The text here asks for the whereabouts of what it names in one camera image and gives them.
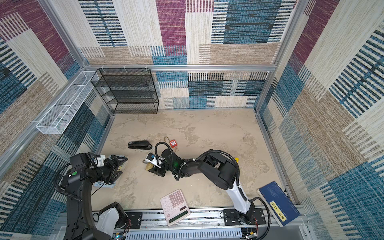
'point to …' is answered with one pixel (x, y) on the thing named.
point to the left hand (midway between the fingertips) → (124, 162)
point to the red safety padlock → (173, 142)
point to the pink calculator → (174, 207)
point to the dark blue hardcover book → (278, 203)
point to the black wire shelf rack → (128, 90)
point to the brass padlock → (149, 166)
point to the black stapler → (140, 144)
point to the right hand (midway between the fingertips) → (152, 166)
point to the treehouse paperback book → (103, 184)
